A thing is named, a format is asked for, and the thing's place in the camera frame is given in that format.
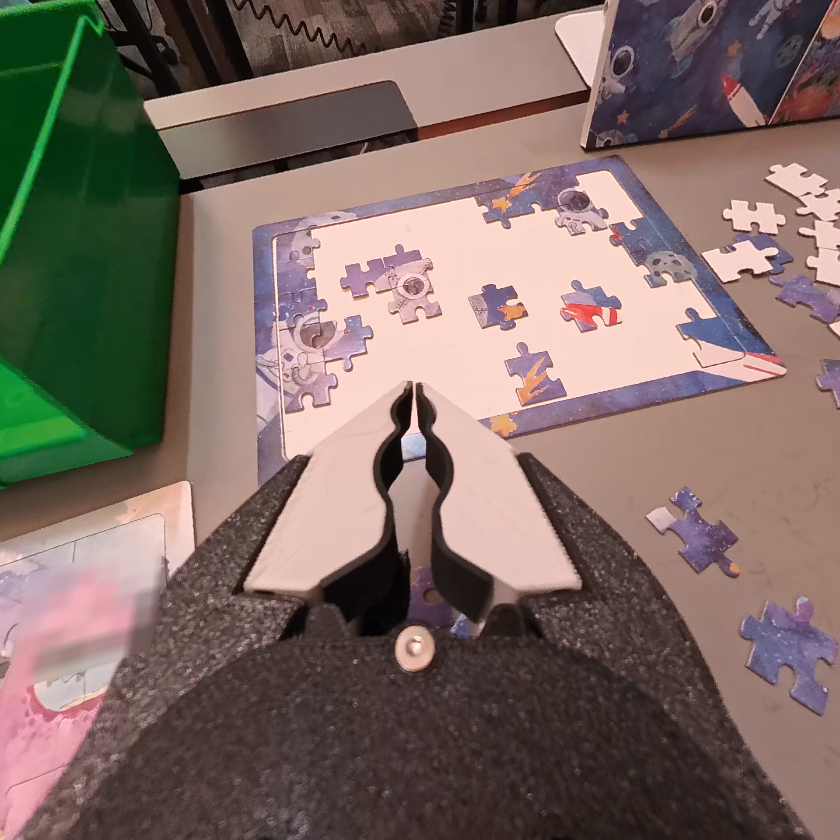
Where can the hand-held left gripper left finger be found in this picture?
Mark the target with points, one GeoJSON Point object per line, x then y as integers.
{"type": "Point", "coordinates": [315, 518]}

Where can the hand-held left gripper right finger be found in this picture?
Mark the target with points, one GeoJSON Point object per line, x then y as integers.
{"type": "Point", "coordinates": [505, 518]}

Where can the blue space puzzle frame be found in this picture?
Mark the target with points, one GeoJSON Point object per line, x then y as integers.
{"type": "Point", "coordinates": [590, 400]}

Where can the blue puzzle piece white corner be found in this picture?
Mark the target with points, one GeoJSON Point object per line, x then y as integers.
{"type": "Point", "coordinates": [702, 535]}

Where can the grey porthole half puzzle piece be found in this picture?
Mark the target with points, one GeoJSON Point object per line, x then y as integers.
{"type": "Point", "coordinates": [417, 305]}

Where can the grey satellite puzzle piece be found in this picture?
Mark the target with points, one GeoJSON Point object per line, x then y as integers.
{"type": "Point", "coordinates": [407, 262]}

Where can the pile of puzzle pieces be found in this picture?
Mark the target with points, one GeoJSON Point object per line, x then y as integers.
{"type": "Point", "coordinates": [741, 259]}

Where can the red rocket puzzle piece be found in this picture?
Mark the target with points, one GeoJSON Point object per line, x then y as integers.
{"type": "Point", "coordinates": [590, 308]}

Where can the plain purple puzzle piece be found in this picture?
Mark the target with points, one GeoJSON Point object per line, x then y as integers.
{"type": "Point", "coordinates": [364, 275]}

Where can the grey moon puzzle piece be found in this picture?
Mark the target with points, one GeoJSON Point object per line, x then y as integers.
{"type": "Point", "coordinates": [664, 268]}

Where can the white astronaut puzzle piece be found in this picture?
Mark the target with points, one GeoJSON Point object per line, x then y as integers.
{"type": "Point", "coordinates": [579, 211]}

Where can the joined comet star puzzle pieces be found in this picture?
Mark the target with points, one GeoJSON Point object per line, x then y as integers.
{"type": "Point", "coordinates": [512, 200]}

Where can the pink dinosaur puzzle board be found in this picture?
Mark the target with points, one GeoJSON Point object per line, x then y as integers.
{"type": "Point", "coordinates": [39, 722]}

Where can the green plastic bin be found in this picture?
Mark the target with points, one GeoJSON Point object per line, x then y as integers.
{"type": "Point", "coordinates": [85, 262]}

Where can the adjacent grey table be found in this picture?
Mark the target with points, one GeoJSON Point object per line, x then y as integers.
{"type": "Point", "coordinates": [459, 72]}

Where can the pale tablet stand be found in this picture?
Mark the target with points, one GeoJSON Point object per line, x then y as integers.
{"type": "Point", "coordinates": [581, 46]}

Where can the space print puzzle box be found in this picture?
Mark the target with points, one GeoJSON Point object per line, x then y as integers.
{"type": "Point", "coordinates": [689, 72]}

